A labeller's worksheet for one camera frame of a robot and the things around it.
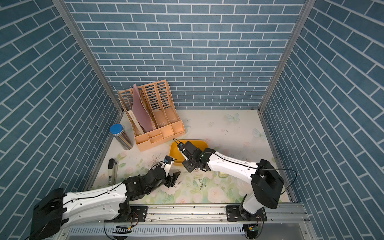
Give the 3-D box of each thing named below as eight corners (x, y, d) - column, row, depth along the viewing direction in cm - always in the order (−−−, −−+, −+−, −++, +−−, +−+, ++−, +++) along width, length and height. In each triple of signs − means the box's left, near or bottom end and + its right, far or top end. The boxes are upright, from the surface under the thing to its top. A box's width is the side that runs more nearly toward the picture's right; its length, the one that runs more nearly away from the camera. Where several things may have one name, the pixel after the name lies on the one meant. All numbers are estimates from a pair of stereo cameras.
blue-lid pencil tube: (121, 150, 99) (107, 132, 84) (124, 142, 104) (112, 123, 88) (131, 150, 99) (119, 132, 84) (134, 142, 104) (123, 123, 88)
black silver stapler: (108, 185, 85) (103, 182, 80) (112, 163, 93) (108, 159, 89) (116, 184, 85) (112, 180, 81) (119, 161, 94) (115, 157, 90)
